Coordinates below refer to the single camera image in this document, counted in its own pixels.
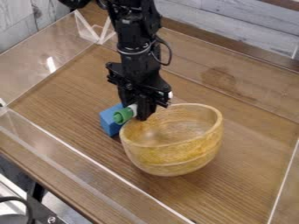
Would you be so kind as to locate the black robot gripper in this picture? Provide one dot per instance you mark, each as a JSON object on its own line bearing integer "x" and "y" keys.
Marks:
{"x": 138, "y": 82}

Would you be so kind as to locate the green white marker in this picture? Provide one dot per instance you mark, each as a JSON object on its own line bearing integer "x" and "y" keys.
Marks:
{"x": 125, "y": 114}

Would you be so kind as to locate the brown wooden bowl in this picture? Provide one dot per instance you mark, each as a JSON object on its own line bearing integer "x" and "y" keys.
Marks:
{"x": 176, "y": 141}

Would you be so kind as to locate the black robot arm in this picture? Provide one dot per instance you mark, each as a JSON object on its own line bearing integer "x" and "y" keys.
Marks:
{"x": 134, "y": 19}

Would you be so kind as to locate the blue foam block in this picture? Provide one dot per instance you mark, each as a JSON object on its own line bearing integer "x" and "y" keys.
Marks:
{"x": 109, "y": 127}

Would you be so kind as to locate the black metal stand base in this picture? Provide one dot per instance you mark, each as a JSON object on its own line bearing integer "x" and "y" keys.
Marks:
{"x": 34, "y": 215}

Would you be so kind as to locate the clear acrylic triangle bracket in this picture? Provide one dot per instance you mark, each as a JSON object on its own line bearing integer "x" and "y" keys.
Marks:
{"x": 92, "y": 32}

